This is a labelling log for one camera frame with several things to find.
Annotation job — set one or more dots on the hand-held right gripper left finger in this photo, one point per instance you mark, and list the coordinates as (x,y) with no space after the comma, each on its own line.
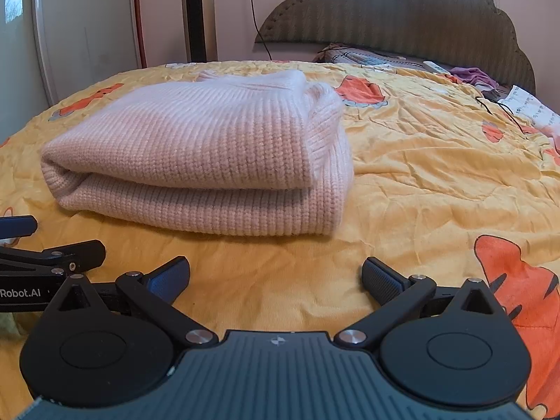
(168,278)

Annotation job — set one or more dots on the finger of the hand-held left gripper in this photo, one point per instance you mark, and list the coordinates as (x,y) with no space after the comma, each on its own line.
(74,256)
(17,226)

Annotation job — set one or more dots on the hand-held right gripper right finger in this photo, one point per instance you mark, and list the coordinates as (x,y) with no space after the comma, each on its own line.
(381,282)

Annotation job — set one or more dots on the pink knitted sweater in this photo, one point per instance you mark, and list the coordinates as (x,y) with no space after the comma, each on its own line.
(197,148)

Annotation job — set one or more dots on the yellow carrot print quilt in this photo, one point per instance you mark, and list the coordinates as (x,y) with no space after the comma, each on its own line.
(437,192)

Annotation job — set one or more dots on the white flower print wardrobe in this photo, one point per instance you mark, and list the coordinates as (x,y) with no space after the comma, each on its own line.
(83,30)

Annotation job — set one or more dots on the white remote control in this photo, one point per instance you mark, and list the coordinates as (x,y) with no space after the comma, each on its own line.
(436,66)

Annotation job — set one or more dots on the purple cloth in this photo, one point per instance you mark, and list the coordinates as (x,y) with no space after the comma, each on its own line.
(472,76)

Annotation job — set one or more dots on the blue striped pillow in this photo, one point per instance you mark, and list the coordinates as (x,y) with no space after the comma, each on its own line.
(363,57)

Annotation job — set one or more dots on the gold tower air conditioner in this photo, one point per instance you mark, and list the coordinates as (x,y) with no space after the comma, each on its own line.
(197,13)

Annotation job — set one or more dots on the grey padded headboard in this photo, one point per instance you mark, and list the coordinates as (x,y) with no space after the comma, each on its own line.
(393,8)

